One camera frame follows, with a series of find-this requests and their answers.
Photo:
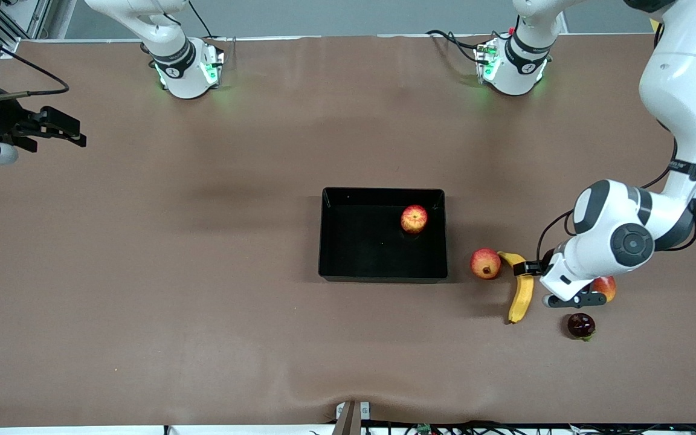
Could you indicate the red pomegranate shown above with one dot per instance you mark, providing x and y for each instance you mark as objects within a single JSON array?
[{"x": 485, "y": 263}]

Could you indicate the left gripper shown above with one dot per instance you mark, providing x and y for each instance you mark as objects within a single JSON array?
[{"x": 534, "y": 267}]

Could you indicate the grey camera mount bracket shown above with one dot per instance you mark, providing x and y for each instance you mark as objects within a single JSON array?
[{"x": 351, "y": 420}]

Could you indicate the aluminium frame profile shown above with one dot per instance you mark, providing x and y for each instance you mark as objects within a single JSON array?
[{"x": 22, "y": 21}]

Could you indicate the black plastic box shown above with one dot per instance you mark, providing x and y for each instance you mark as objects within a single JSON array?
[{"x": 360, "y": 248}]

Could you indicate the red yellow mango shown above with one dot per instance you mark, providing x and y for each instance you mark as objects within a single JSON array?
[{"x": 606, "y": 287}]

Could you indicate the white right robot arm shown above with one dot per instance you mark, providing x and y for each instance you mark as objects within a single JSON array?
[{"x": 182, "y": 72}]

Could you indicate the yellow banana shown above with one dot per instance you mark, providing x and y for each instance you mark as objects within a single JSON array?
[{"x": 522, "y": 296}]

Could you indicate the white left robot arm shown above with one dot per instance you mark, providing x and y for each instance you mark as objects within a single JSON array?
[{"x": 686, "y": 90}]

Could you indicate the brown table cover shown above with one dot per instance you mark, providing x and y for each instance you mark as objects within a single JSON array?
[{"x": 348, "y": 151}]

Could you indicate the dark purple mangosteen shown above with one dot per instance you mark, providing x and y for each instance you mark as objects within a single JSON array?
[{"x": 581, "y": 325}]

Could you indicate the red yellow apple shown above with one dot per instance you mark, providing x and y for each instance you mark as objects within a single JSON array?
[{"x": 414, "y": 219}]

